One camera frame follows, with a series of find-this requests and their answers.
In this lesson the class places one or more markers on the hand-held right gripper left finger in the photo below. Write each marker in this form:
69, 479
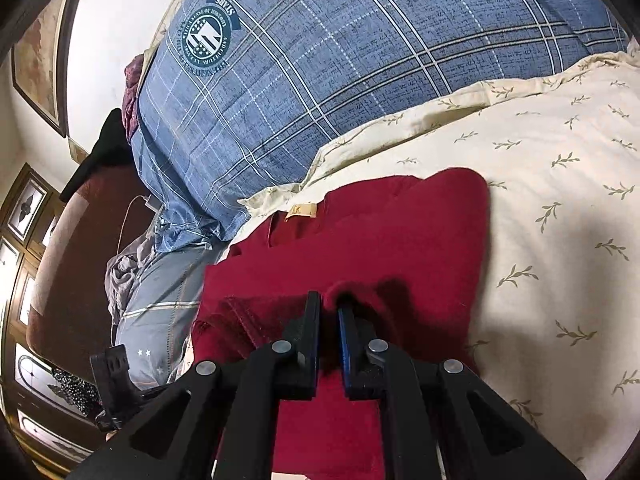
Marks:
305, 340

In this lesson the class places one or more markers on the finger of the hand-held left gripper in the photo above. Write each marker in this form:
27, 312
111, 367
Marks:
110, 375

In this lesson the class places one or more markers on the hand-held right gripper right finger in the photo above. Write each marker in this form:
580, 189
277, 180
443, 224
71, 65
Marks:
347, 355

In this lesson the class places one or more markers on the red knit garment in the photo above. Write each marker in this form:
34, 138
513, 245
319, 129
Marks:
400, 240

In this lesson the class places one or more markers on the black dotted cloth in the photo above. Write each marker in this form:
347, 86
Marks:
75, 390

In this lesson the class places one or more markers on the grey plaid pillow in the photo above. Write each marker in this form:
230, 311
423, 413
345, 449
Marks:
160, 300

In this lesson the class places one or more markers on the wooden cabinet with glass panes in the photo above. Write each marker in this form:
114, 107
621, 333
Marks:
30, 310

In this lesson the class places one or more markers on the crumpled grey cloth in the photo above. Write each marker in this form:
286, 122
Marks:
122, 270

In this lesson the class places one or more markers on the brown bed headboard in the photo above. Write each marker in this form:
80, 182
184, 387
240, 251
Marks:
75, 260

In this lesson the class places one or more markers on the cream leaf-print bed sheet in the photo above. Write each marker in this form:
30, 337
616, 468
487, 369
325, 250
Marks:
550, 210

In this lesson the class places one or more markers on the maroon patterned cloth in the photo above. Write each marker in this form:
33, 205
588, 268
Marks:
132, 95

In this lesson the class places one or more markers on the blue plaid pillow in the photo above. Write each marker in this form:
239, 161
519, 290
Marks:
350, 60

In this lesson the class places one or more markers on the framed wall picture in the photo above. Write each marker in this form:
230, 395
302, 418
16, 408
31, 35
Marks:
45, 50

